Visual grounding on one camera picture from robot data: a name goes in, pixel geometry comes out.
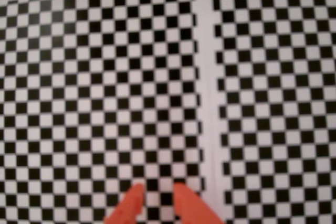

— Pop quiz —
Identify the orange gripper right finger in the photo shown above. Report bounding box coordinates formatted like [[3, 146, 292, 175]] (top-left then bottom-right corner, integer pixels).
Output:
[[173, 182, 226, 224]]

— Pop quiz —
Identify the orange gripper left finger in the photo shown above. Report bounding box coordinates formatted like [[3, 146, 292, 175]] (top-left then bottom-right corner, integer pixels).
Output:
[[104, 183, 145, 224]]

